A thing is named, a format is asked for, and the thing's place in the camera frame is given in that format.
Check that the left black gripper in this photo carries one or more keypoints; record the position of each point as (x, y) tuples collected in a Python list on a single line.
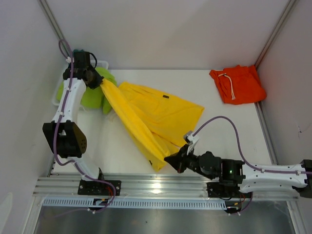
[(98, 80)]

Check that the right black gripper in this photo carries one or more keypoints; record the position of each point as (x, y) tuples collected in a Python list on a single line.
[(178, 160)]

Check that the lime green shorts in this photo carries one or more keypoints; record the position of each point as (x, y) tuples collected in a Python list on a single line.
[(75, 94)]

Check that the orange shorts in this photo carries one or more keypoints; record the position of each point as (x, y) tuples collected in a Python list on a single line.
[(246, 84)]

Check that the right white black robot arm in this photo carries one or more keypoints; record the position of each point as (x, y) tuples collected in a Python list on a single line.
[(237, 174)]

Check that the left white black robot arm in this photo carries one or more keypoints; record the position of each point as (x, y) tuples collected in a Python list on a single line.
[(66, 140)]

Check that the teal shorts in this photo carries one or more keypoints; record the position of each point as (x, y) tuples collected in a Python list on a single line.
[(78, 50)]

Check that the white plastic bin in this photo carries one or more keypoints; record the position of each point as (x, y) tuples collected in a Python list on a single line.
[(102, 64)]

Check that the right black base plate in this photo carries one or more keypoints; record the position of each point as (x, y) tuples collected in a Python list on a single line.
[(217, 190)]

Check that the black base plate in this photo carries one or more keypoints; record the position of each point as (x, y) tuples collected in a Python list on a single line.
[(97, 188), (217, 190)]

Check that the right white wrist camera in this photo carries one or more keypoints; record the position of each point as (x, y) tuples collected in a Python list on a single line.
[(191, 140)]

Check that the yellow shorts white drawstring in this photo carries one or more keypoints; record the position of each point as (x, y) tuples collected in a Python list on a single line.
[(112, 117)]

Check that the aluminium mounting rail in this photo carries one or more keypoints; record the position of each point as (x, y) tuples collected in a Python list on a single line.
[(141, 186)]

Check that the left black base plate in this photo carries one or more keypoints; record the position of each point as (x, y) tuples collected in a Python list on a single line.
[(97, 188)]

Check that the white slotted cable duct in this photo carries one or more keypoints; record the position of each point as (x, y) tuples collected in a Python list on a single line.
[(201, 204)]

